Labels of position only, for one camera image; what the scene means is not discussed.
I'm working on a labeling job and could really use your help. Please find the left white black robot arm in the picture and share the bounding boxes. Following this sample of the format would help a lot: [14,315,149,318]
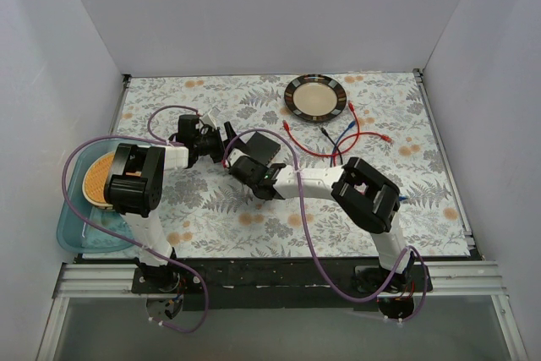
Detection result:
[104,113,236,293]

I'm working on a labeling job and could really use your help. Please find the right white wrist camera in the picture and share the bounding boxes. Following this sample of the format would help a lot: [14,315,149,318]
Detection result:
[222,148,247,168]

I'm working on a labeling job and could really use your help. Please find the orange woven round plate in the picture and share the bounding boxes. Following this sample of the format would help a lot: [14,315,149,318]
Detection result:
[82,151,114,210]

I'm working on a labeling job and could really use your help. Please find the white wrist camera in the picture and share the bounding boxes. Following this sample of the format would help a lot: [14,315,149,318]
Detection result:
[199,107,220,129]
[222,148,247,168]

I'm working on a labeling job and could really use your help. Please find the dark rimmed beige plate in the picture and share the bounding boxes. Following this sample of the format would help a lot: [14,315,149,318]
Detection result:
[283,74,347,123]

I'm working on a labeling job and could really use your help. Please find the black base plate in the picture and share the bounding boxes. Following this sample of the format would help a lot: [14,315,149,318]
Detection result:
[130,255,439,310]

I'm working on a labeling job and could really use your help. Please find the black ethernet cable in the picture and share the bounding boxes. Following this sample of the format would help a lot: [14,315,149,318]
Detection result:
[320,124,346,167]

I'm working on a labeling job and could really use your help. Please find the teal plastic tray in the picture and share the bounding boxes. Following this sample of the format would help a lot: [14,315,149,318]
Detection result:
[57,139,132,254]

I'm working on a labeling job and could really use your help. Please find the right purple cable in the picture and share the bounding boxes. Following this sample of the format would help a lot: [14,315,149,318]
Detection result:
[223,129,433,323]

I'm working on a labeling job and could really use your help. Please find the floral tablecloth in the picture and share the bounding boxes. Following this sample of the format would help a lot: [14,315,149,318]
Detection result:
[117,73,469,258]

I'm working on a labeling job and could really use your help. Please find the black network switch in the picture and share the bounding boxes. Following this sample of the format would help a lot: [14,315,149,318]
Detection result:
[246,132,281,166]

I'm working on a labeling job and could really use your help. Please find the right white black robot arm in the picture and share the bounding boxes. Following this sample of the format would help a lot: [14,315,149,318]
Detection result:
[225,152,414,292]

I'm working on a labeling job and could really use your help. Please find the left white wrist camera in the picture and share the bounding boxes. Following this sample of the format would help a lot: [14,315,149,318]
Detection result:
[199,107,220,129]

